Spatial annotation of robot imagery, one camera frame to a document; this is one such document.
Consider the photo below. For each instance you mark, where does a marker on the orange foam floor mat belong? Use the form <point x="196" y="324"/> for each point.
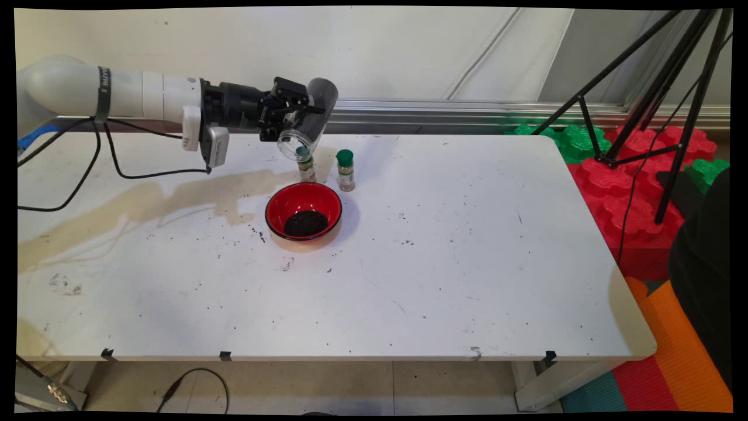
<point x="689" y="362"/>

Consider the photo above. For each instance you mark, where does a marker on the red foam blocks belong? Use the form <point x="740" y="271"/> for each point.
<point x="637" y="234"/>

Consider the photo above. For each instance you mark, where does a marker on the green foam block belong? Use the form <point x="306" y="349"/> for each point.
<point x="707" y="172"/>

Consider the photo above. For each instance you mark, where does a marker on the red and green foam mat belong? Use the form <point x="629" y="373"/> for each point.
<point x="578" y="143"/>

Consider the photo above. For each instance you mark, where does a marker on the clear plastic jar black seeds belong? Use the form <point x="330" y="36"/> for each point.
<point x="318" y="123"/>

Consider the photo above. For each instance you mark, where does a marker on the teal foam floor mat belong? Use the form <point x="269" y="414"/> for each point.
<point x="596" y="397"/>

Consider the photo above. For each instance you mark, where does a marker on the grey table leg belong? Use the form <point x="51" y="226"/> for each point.
<point x="26" y="386"/>

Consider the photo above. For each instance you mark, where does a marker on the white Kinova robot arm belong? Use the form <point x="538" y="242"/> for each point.
<point x="134" y="93"/>

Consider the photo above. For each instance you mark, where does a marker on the white table leg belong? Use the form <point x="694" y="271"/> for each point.
<point x="543" y="392"/>

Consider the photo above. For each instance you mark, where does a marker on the red bowl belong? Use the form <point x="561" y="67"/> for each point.
<point x="292" y="199"/>

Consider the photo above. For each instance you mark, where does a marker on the aluminium wall rail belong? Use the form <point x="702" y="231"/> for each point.
<point x="438" y="111"/>

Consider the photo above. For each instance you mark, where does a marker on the black tripod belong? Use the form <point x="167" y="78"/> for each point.
<point x="691" y="117"/>

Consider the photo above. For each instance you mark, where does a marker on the red foam floor mat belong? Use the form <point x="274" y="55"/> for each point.
<point x="643" y="386"/>

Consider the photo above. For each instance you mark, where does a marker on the spice bottle green cap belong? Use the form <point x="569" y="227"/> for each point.
<point x="345" y="158"/>
<point x="307" y="169"/>

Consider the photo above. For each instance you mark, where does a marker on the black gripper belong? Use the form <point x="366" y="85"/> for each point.
<point x="239" y="108"/>

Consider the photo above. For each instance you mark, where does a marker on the black seed pile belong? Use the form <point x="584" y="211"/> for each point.
<point x="305" y="223"/>

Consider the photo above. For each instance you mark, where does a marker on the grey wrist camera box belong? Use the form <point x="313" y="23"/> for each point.
<point x="217" y="146"/>

